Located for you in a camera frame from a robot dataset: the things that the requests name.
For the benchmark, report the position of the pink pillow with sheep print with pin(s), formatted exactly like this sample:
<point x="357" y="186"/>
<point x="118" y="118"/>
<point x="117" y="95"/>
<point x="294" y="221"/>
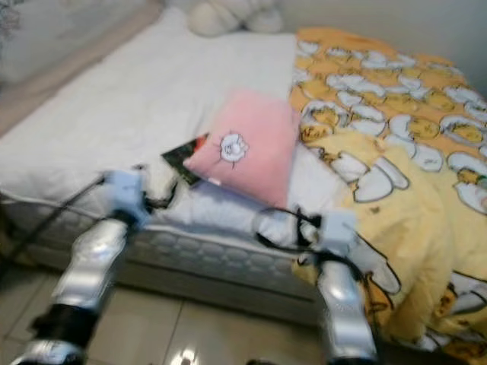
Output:
<point x="262" y="163"/>

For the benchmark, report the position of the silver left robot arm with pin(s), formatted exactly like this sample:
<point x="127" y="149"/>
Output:
<point x="95" y="262"/>

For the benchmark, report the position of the dark book with red cover art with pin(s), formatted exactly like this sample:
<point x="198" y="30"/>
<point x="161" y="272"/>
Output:
<point x="181" y="156"/>

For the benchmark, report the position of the white bed mattress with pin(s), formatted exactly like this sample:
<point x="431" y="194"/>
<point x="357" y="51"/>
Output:
<point x="122" y="99"/>

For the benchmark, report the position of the yellow cartoon egg blanket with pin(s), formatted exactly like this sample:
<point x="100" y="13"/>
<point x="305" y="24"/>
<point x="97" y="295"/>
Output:
<point x="380" y="84"/>

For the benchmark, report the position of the white knotted plush cushion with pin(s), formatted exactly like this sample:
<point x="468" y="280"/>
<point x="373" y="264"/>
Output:
<point x="217" y="19"/>

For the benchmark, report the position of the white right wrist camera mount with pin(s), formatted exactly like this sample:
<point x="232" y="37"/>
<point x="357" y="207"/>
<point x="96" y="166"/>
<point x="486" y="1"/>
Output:
<point x="338" y="228"/>

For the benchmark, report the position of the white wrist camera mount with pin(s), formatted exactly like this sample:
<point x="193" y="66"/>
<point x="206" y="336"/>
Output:
<point x="338" y="228"/>
<point x="125" y="194"/>

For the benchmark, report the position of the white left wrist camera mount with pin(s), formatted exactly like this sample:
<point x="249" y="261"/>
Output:
<point x="125" y="194"/>

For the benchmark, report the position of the beige bed frame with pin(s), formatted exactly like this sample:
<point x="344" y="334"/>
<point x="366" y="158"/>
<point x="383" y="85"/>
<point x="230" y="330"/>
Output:
<point x="38" y="87"/>

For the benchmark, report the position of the grey wall decal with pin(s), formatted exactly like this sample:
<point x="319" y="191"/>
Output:
<point x="11" y="19"/>

